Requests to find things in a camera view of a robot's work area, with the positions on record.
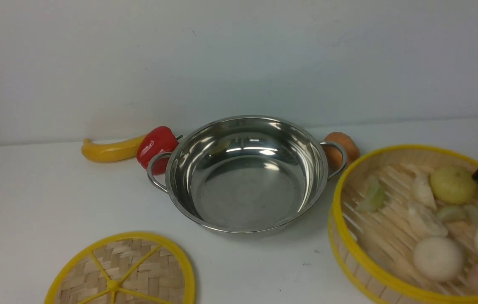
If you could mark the green dumpling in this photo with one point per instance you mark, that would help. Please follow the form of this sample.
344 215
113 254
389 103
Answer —
374 197
472 213
451 214

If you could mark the yellow banana-shaped squash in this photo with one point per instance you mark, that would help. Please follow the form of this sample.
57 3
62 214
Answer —
110 153

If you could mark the stainless steel two-handled pot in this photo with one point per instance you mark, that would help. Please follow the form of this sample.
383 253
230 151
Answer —
247 174

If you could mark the green dumpling left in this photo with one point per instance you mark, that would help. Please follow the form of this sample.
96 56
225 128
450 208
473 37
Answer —
374 197

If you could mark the white dumpling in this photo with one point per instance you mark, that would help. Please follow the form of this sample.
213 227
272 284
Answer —
422 192
424 222

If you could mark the green dumpling centre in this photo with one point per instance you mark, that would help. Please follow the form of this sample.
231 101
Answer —
451 214

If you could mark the red bell pepper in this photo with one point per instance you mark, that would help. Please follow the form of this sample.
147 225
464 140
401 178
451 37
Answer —
159 140

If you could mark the yellow rimmed bamboo steamer basket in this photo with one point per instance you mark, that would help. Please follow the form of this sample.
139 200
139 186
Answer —
375 249

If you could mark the white dumpling upper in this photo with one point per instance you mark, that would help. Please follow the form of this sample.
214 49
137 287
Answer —
422 192

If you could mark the green dumpling right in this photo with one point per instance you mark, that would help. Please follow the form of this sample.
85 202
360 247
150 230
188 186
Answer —
472 213

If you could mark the white dumpling centre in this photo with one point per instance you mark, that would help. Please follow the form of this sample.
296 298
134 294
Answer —
424 222

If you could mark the yellow-green round bun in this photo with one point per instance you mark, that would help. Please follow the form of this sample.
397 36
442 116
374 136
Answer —
453 185

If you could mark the yellow woven bamboo steamer lid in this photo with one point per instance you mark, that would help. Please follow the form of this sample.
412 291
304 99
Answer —
127 268

